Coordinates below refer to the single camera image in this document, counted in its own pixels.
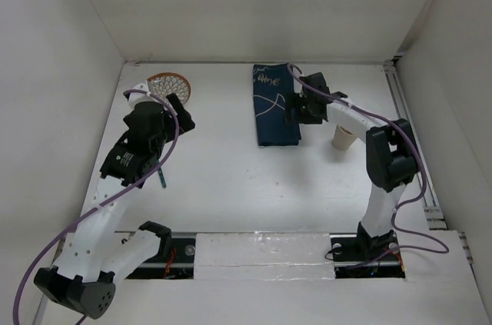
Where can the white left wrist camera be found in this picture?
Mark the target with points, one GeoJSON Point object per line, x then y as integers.
{"type": "Point", "coordinates": [140, 93]}

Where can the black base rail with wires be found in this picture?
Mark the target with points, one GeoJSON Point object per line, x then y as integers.
{"type": "Point", "coordinates": [265, 257]}

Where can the dark blue printed cloth napkin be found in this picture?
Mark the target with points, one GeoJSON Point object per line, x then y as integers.
{"type": "Point", "coordinates": [271, 86]}

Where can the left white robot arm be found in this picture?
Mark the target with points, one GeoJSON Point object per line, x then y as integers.
{"type": "Point", "coordinates": [87, 272]}

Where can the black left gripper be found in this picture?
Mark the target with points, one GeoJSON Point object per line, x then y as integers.
{"type": "Point", "coordinates": [186, 124]}

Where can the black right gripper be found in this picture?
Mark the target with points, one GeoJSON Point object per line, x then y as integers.
{"type": "Point", "coordinates": [294, 100]}

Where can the fork with green handle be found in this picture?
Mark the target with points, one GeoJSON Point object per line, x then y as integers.
{"type": "Point", "coordinates": [162, 177]}

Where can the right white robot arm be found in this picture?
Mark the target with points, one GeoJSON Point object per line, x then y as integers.
{"type": "Point", "coordinates": [390, 146]}

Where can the beige paper cup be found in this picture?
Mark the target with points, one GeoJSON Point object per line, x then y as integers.
{"type": "Point", "coordinates": [342, 139]}

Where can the floral plate with orange rim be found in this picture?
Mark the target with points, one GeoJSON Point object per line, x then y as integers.
{"type": "Point", "coordinates": [165, 83]}

